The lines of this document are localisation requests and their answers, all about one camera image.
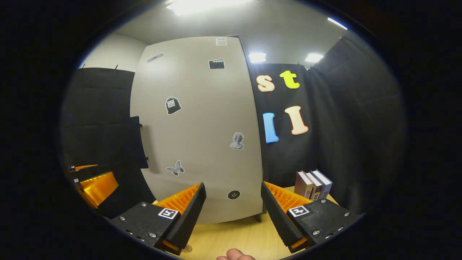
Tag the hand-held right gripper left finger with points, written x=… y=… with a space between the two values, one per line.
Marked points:
x=189 y=218

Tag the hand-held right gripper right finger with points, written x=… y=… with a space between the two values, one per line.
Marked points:
x=278 y=220

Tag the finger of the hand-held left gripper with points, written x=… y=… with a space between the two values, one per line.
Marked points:
x=99 y=187
x=85 y=173

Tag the beige cabinet door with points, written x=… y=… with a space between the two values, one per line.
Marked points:
x=198 y=108

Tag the beige spine book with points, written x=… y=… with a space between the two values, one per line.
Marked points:
x=302 y=185

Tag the white and black spine book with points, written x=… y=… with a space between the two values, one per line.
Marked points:
x=316 y=189

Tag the grey-blue spine book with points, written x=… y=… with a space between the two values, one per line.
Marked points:
x=325 y=186

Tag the black backdrop cloth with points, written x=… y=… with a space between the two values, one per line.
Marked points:
x=353 y=126

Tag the ceiling light panel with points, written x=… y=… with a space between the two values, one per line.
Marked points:
x=337 y=23
x=205 y=5
x=257 y=57
x=314 y=57

